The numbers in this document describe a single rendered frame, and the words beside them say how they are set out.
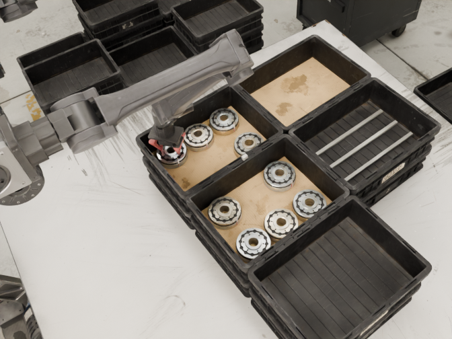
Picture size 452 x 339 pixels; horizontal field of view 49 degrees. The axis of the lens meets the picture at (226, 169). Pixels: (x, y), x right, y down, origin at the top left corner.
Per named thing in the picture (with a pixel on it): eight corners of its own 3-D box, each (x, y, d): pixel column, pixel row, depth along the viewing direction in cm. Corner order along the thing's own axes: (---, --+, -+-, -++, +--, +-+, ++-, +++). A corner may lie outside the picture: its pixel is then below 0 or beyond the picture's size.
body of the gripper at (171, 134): (155, 125, 163) (151, 110, 157) (184, 131, 160) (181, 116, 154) (148, 140, 159) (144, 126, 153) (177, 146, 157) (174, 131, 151)
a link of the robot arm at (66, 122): (38, 118, 93) (52, 143, 93) (89, 95, 95) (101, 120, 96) (44, 126, 102) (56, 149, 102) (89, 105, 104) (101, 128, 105)
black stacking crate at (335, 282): (317, 375, 127) (321, 363, 118) (247, 288, 142) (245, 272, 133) (422, 285, 139) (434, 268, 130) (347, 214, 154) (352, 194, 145)
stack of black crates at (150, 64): (141, 132, 267) (126, 87, 239) (119, 99, 283) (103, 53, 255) (205, 101, 277) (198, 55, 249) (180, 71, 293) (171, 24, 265)
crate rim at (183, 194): (183, 202, 149) (183, 197, 147) (134, 142, 164) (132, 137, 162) (285, 136, 161) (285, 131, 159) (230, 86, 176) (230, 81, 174)
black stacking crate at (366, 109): (347, 212, 154) (352, 192, 145) (285, 154, 169) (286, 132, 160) (432, 148, 166) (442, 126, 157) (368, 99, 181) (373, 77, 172)
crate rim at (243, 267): (245, 274, 134) (244, 271, 132) (184, 202, 149) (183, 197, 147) (351, 196, 146) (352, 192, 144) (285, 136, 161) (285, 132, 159)
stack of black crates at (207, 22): (206, 101, 277) (196, 38, 240) (181, 71, 293) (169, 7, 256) (265, 73, 287) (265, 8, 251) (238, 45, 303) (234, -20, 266)
